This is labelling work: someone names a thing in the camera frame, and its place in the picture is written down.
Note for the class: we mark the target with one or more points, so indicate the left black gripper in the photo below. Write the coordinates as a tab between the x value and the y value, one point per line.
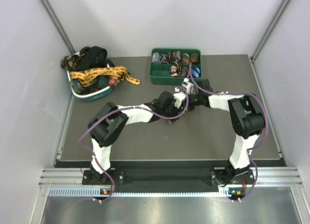
177	111

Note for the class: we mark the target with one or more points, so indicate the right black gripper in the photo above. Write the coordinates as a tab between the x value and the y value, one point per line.
189	107

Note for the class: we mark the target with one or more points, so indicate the brown floral tie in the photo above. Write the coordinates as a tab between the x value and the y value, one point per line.
170	121

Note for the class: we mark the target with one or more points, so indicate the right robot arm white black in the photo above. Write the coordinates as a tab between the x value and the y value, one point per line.
247	120

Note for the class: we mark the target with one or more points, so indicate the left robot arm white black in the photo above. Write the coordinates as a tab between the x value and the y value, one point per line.
109	122

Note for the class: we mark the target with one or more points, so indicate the blue striped rolled tie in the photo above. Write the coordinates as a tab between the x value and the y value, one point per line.
196	72

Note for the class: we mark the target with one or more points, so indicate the brown pink rolled tie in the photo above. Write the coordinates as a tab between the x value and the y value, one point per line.
184	71

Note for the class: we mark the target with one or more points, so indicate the green compartment tray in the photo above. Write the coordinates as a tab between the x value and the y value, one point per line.
170	66

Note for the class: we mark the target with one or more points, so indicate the pink floral rolled tie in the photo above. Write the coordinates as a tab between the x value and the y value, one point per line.
175	70

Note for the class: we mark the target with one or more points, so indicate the dark brown rolled tie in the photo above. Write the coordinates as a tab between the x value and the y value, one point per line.
195	58

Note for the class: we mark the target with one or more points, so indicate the dark red rolled tie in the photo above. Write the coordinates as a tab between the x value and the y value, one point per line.
165	58

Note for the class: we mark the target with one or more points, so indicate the teal floral rolled tie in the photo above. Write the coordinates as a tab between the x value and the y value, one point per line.
175	57

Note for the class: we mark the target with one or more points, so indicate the grey rolled tie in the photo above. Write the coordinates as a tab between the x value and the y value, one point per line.
156	58

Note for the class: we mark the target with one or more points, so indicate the red patterned tie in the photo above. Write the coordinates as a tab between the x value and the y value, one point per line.
113	81

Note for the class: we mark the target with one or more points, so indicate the yellow patterned tie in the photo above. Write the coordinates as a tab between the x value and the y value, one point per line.
85	78

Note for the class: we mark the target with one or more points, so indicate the black tie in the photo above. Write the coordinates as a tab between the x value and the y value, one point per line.
94	57

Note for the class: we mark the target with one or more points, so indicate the green patterned tie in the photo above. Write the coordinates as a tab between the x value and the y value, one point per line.
76	87

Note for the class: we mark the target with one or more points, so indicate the dark floral tie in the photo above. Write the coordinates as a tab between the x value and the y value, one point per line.
69	62

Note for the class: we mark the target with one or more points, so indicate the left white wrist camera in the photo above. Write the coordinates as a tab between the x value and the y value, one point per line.
180	97

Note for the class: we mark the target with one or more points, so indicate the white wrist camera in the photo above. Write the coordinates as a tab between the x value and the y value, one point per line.
180	97
188	85

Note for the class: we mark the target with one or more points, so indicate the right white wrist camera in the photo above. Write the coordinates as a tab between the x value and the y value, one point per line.
188	85

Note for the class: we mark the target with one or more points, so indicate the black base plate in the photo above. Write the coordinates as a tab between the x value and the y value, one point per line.
176	176

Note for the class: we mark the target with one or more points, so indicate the aluminium front rail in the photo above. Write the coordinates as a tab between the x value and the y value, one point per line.
266	177

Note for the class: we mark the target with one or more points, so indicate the grey slotted cable duct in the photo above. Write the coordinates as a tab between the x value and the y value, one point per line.
102	192

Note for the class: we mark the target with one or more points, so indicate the right aluminium frame post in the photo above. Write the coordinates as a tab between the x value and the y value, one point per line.
274	21

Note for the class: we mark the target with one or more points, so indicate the aluminium frame post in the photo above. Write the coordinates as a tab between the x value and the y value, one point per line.
57	24
274	21

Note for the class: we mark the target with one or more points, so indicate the left aluminium frame post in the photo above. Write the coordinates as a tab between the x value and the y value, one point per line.
57	24

